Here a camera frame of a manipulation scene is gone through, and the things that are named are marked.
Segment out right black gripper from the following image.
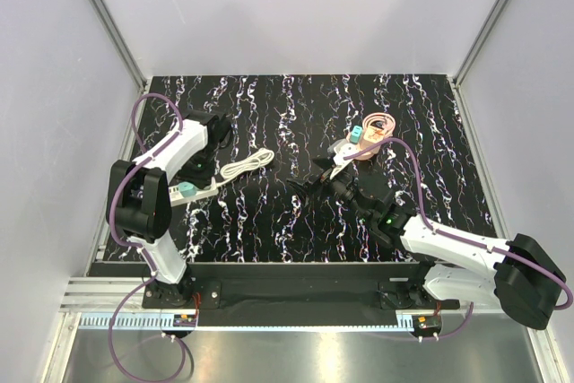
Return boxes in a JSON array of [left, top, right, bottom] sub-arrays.
[[287, 155, 373, 223]]

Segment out teal charger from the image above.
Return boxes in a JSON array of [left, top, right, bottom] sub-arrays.
[[178, 181, 197, 198]]

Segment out teal USB charger plug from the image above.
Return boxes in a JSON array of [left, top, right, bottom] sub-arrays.
[[348, 126, 362, 144]]

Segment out pink round power socket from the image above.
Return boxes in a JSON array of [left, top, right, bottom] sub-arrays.
[[344, 139, 382, 161]]

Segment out pink cube adapter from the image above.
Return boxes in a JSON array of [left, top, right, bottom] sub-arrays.
[[361, 125, 387, 149]]

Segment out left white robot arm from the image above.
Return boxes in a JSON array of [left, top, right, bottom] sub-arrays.
[[106, 110, 233, 308]]

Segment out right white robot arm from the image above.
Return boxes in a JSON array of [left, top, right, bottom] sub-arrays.
[[289, 159, 566, 330]]

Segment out white power strip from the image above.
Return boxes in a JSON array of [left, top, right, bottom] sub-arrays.
[[169, 178, 218, 207]]

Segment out black marbled mat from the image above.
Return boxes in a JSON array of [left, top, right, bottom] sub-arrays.
[[139, 74, 496, 263]]

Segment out white coiled cord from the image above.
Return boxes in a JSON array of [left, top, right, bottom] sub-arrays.
[[219, 148, 275, 185]]

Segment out pink coiled cord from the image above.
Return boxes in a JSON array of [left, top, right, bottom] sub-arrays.
[[361, 112, 396, 138]]

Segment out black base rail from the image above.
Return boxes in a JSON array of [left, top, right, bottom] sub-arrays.
[[143, 263, 460, 328]]

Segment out white slotted cable duct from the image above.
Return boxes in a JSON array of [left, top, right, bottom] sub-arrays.
[[78, 312, 197, 331]]

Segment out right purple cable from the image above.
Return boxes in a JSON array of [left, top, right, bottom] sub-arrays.
[[344, 136, 574, 339]]

